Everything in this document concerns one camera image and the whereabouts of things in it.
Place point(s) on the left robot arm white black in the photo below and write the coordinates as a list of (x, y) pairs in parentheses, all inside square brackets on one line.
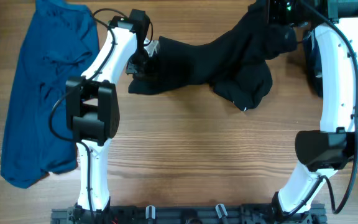
[(92, 112)]

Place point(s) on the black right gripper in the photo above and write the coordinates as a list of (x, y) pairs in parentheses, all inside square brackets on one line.
[(289, 38)]

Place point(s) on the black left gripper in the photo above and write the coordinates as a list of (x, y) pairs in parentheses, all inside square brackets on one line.
[(138, 66)]

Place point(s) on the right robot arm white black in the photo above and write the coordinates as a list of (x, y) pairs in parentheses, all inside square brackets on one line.
[(323, 152)]

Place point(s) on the teal blue t-shirt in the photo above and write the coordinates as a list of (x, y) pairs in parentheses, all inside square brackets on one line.
[(61, 42)]

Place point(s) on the black t-shirt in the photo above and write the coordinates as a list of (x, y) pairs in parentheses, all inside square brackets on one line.
[(234, 65)]

